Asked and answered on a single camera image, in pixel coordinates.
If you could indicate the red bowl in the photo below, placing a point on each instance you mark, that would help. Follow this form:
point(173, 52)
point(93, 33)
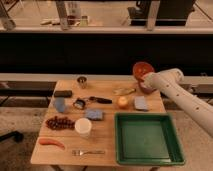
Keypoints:
point(140, 69)

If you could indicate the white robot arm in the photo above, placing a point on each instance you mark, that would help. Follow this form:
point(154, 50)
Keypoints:
point(167, 82)

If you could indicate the yellow banana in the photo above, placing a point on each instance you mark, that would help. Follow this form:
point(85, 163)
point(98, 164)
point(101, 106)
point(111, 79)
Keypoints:
point(124, 91)

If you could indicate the yellow apple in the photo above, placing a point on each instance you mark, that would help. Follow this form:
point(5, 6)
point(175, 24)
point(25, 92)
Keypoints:
point(122, 102)

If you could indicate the metal cup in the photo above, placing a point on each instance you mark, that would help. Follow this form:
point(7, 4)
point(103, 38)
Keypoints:
point(82, 81)

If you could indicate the blue sponge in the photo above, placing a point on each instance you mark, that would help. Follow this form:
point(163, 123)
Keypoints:
point(94, 114)

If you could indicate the small metal tin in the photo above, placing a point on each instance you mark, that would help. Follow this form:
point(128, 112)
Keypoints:
point(79, 104)

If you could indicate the blue grey cloth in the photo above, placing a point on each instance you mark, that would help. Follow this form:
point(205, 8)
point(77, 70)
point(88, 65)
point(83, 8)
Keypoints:
point(140, 103)

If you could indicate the white paper cup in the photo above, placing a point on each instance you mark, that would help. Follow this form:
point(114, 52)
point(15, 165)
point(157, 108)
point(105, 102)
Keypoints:
point(83, 127)

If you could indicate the black rectangular block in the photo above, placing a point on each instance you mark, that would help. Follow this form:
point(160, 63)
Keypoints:
point(63, 93)

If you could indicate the blue plastic cup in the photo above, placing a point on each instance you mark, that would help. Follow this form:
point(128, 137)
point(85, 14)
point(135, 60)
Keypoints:
point(60, 105)

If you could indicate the bunch of red grapes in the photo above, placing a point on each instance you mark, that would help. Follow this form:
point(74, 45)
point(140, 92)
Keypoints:
point(60, 123)

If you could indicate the green plastic tray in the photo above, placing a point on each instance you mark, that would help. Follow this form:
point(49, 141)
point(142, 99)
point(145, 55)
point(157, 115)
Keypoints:
point(146, 139)

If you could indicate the silver fork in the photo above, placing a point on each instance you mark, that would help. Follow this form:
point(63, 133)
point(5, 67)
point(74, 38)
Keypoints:
point(82, 152)

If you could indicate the orange carrot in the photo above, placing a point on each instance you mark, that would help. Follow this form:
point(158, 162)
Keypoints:
point(48, 141)

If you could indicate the black handled tool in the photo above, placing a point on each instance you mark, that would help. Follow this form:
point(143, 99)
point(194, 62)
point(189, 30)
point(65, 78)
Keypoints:
point(100, 100)

